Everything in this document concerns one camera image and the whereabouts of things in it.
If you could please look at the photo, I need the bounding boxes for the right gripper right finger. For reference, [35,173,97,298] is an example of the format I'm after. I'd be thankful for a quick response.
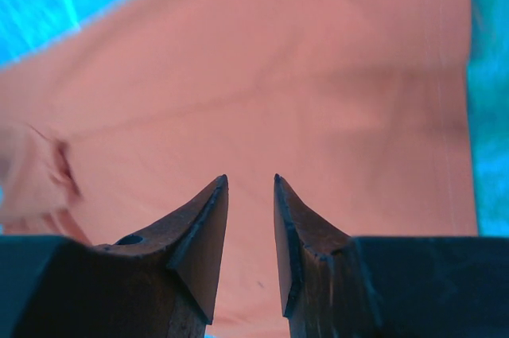
[274,176,508,337]

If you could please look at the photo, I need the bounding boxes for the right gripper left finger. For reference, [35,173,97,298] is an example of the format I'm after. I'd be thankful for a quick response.
[1,175,228,337]

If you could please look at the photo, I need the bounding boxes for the orange t shirt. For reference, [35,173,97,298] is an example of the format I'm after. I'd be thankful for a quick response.
[1,0,477,337]

